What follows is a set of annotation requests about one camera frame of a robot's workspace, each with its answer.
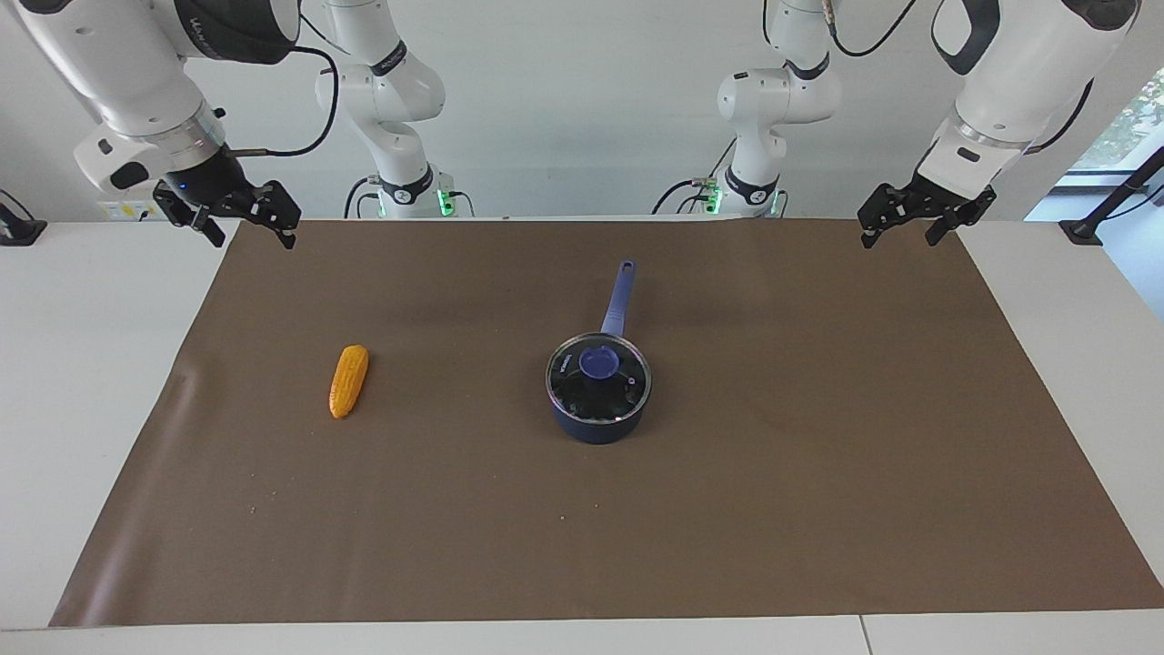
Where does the yellow corn cob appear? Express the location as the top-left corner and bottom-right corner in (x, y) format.
(328, 344), (371, 420)

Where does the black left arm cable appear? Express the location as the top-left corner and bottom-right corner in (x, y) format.
(823, 0), (1094, 156)

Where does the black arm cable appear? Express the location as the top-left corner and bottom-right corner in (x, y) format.
(223, 9), (342, 158)
(823, 0), (1094, 156)

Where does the black clamp stand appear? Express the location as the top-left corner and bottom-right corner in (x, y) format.
(1059, 146), (1164, 247)

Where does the brown table mat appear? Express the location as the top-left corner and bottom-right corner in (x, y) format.
(50, 218), (1164, 629)

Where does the black table clamp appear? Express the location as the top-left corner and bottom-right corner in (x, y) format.
(0, 188), (48, 247)

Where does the window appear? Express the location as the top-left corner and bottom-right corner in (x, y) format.
(1069, 65), (1164, 176)

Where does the white power strip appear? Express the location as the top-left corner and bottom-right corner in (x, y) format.
(97, 195), (170, 225)

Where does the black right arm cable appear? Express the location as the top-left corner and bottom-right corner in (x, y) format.
(223, 9), (342, 158)

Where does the glass lid with blue knob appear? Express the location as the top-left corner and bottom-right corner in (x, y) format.
(546, 333), (653, 425)

